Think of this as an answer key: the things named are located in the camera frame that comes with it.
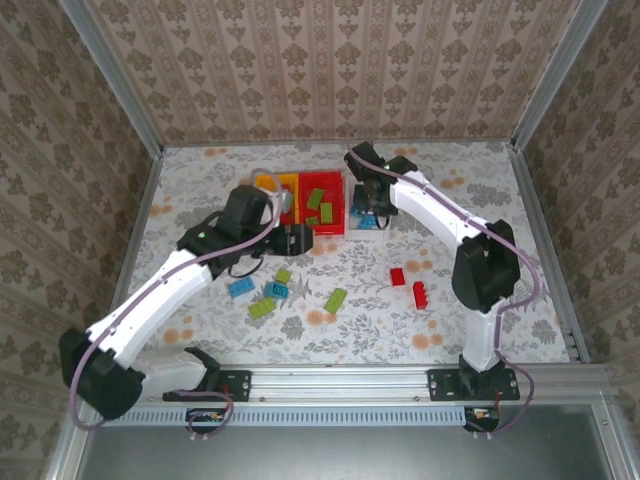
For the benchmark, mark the aluminium lower frame rail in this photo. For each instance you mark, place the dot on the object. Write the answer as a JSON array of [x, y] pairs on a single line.
[[67, 450], [611, 440]]

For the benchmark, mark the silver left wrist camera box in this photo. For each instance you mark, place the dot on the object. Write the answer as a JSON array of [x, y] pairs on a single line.
[[286, 200]]

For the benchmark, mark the long red lego brick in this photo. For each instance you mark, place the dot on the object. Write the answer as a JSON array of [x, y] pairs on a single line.
[[420, 295]]

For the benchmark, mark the aluminium table edge rail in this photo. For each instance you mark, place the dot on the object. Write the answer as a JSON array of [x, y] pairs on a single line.
[[450, 141], [537, 220], [133, 235]]

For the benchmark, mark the wide aluminium mounting rail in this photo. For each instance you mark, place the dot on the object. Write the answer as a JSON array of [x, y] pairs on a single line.
[[340, 385]]

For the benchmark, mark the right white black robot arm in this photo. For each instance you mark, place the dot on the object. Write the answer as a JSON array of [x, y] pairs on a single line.
[[485, 275]]

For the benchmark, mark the long blue lego brick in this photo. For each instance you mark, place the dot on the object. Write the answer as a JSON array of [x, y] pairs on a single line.
[[241, 288], [368, 221], [356, 212], [276, 291]]

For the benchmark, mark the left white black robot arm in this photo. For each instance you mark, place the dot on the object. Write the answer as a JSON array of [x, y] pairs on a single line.
[[150, 300]]

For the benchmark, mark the small green lego brick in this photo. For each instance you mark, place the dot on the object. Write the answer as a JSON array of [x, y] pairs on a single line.
[[283, 276], [312, 220]]

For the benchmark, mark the red plastic bin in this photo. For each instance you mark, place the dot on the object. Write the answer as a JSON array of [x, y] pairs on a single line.
[[332, 187]]

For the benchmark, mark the black power connector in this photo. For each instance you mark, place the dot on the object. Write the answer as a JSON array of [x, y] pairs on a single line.
[[487, 424], [197, 424]]

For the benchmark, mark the grey metal sheet panel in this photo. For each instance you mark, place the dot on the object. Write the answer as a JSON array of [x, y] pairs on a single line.
[[325, 455]]

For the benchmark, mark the white plastic bin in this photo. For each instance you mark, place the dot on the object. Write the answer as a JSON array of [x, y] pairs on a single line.
[[354, 223]]

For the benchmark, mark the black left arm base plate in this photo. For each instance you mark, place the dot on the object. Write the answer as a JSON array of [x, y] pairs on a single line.
[[239, 385]]

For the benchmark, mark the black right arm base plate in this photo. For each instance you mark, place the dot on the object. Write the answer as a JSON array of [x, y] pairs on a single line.
[[439, 385]]

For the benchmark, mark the aluminium frame post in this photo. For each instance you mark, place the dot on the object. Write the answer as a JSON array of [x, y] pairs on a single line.
[[117, 75], [554, 75]]

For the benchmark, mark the small red lego brick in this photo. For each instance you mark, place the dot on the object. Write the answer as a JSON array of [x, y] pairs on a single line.
[[397, 277]]

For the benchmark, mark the floral patterned table cover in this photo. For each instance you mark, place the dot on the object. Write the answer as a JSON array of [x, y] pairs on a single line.
[[350, 280]]

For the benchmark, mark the yellow plastic bin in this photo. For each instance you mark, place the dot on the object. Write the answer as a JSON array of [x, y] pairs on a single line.
[[265, 182]]

